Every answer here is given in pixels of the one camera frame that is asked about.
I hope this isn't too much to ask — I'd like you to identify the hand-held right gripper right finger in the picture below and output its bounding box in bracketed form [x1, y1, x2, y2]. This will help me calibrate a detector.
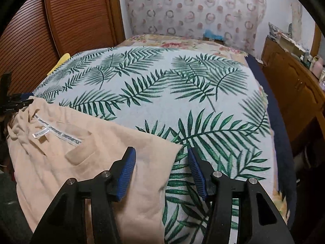
[187, 147, 295, 244]

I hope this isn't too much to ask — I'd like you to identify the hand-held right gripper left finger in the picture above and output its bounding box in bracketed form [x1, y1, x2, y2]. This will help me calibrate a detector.
[30, 147, 137, 244]

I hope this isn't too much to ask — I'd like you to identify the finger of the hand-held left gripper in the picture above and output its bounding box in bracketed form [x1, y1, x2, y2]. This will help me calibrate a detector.
[11, 92, 33, 100]
[10, 99, 35, 108]

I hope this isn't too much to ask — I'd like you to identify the peach printed t-shirt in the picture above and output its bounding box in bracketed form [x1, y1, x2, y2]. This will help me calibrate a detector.
[7, 97, 183, 244]

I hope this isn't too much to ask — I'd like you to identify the yellow plush toy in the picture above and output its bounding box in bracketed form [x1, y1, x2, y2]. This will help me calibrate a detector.
[48, 53, 71, 75]

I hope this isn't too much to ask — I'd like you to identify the wooden louvered wardrobe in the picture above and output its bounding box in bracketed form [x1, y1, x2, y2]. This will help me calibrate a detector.
[0, 0, 126, 99]

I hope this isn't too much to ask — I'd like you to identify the palm leaf print sheet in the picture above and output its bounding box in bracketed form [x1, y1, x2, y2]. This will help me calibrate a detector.
[32, 45, 276, 244]

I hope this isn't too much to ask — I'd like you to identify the white trash bin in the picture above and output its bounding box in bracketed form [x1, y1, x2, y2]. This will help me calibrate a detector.
[296, 145, 318, 169]

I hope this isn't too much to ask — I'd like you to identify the wooden sideboard cabinet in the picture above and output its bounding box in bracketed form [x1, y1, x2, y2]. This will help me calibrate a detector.
[261, 37, 325, 155]

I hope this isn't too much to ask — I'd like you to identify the small brown box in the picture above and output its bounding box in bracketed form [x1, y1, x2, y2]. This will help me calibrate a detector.
[203, 37, 226, 45]

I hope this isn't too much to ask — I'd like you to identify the floral blanket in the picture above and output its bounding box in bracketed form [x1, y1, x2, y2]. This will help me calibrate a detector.
[122, 34, 291, 224]

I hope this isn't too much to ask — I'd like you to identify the blue cloth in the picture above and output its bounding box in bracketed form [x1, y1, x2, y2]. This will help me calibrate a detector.
[204, 29, 224, 40]

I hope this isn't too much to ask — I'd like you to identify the pink bottle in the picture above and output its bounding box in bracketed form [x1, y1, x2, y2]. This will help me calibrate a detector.
[313, 56, 324, 79]

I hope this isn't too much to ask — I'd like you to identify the cardboard box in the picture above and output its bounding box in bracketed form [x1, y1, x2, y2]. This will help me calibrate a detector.
[278, 32, 306, 56]

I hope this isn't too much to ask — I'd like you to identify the patterned cushion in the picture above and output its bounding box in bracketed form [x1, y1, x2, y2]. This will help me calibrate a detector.
[269, 22, 287, 37]

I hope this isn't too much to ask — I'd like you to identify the circle patterned curtain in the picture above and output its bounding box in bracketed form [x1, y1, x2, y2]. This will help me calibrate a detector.
[124, 0, 267, 54]

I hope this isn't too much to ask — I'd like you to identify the beige patterned side curtain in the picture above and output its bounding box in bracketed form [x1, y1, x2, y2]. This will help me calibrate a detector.
[289, 0, 304, 40]

